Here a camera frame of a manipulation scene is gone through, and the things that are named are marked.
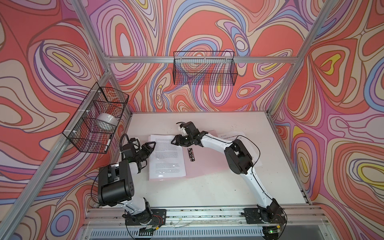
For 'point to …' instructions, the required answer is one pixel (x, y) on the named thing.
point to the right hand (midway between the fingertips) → (175, 145)
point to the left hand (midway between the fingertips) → (155, 143)
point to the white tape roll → (107, 121)
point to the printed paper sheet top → (167, 160)
